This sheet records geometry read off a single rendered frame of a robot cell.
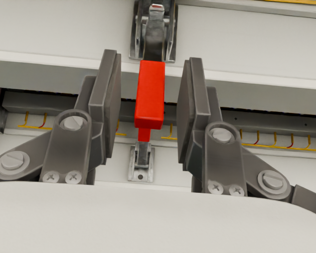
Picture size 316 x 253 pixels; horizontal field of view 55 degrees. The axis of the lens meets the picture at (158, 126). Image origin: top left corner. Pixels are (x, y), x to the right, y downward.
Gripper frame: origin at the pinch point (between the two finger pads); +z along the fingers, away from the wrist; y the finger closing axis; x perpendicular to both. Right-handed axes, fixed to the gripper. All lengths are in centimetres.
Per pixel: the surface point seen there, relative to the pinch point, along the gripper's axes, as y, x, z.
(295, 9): 8.8, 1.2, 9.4
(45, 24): -6.6, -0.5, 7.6
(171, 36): 0.9, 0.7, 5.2
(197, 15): 2.7, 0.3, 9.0
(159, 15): 0.2, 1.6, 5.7
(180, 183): 4.6, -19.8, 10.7
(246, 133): 12.2, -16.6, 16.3
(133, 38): -1.2, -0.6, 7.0
